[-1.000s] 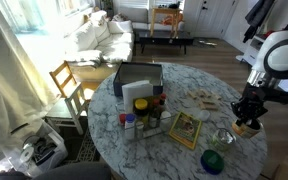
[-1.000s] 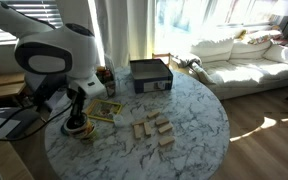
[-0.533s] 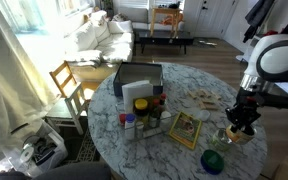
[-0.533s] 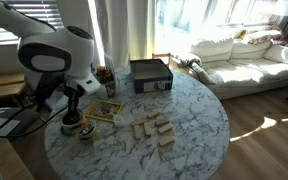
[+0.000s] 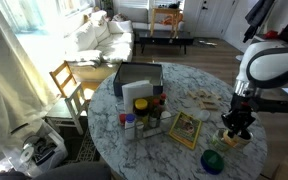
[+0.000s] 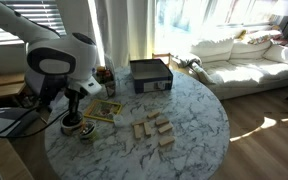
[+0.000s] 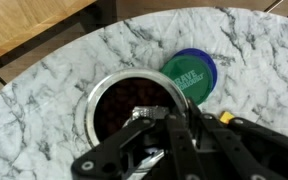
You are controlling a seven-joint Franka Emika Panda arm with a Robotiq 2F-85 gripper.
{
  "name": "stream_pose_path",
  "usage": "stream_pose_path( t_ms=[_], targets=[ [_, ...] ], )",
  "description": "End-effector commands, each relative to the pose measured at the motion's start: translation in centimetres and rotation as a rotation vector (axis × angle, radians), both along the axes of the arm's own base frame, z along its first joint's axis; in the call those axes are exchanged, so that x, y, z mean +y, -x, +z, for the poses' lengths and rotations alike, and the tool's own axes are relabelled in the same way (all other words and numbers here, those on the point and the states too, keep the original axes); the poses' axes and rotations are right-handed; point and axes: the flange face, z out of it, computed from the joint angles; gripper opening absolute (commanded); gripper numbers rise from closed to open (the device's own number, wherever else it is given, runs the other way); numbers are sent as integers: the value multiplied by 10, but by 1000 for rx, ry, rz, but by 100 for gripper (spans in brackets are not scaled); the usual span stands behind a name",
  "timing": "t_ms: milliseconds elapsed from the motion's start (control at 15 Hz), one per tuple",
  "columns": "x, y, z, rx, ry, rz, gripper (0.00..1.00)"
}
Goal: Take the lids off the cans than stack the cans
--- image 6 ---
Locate yellow wooden chair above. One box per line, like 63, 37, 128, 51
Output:
152, 52, 172, 68

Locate clear glass cup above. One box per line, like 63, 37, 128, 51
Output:
78, 119, 99, 145

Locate grey rounded seat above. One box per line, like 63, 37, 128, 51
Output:
0, 106, 40, 139

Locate floral throw pillow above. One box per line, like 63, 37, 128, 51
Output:
242, 29, 283, 46

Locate cream window curtain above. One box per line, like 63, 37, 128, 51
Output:
55, 0, 158, 68

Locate yellow framed picture book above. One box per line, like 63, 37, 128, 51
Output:
83, 98, 124, 124

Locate white window blinds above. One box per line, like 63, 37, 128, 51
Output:
0, 0, 68, 47

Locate light brown wooden stand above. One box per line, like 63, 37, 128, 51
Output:
0, 138, 35, 180

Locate white sectional sofa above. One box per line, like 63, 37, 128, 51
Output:
170, 29, 288, 101

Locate yellow lid jar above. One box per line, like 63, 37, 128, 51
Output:
96, 65, 107, 84

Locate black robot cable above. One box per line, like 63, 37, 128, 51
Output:
0, 109, 69, 140

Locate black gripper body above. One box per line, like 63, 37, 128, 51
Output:
64, 87, 86, 118

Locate small white cup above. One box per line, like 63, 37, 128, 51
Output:
113, 114, 125, 128

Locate wire condiment caddy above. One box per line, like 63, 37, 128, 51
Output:
95, 54, 118, 98

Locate light wooden block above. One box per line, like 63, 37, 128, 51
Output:
131, 119, 147, 127
154, 118, 170, 127
146, 109, 161, 120
143, 121, 153, 138
132, 124, 142, 140
157, 123, 174, 135
158, 135, 176, 148

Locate dark blue cardboard box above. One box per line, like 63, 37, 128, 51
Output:
129, 58, 174, 95

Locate wooden shelf desk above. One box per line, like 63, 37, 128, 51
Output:
0, 71, 27, 102

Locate dark sauce bottle red cap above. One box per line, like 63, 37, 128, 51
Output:
104, 68, 116, 84

